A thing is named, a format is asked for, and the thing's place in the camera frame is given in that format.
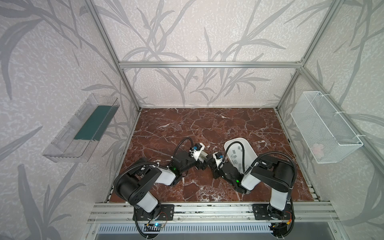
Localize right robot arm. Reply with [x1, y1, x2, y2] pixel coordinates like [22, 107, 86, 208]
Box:
[207, 138, 297, 220]

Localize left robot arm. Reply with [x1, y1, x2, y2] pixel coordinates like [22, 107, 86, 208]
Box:
[113, 137, 205, 222]

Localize white plastic tray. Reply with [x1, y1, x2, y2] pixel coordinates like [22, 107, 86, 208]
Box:
[224, 138, 258, 174]

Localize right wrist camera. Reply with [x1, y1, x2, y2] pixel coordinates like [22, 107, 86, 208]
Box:
[213, 152, 224, 166]

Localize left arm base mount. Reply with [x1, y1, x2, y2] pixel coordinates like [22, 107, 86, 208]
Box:
[133, 204, 175, 221]

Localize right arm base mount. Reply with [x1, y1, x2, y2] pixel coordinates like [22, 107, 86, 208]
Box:
[252, 204, 295, 222]

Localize aluminium front rail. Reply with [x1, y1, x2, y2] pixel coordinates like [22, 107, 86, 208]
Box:
[87, 202, 340, 224]

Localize white wire mesh basket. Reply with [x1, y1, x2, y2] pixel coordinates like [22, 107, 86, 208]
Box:
[291, 91, 364, 164]

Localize clear plastic wall bin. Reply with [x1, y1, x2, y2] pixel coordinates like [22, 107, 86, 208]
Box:
[43, 94, 120, 163]

